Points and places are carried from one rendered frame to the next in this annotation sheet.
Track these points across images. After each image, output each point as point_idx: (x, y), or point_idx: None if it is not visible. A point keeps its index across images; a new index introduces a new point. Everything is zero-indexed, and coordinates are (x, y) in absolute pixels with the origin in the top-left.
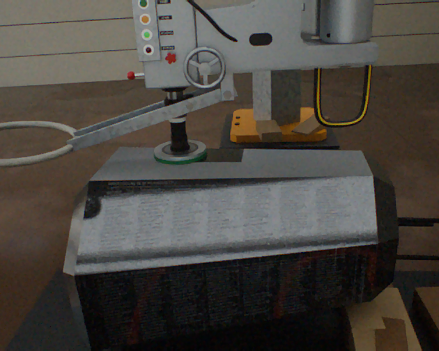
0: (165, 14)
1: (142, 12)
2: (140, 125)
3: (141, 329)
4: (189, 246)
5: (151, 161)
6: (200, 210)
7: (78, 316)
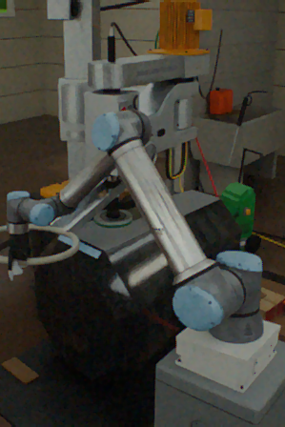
0: None
1: None
2: (105, 203)
3: (162, 336)
4: None
5: (109, 229)
6: None
7: (128, 349)
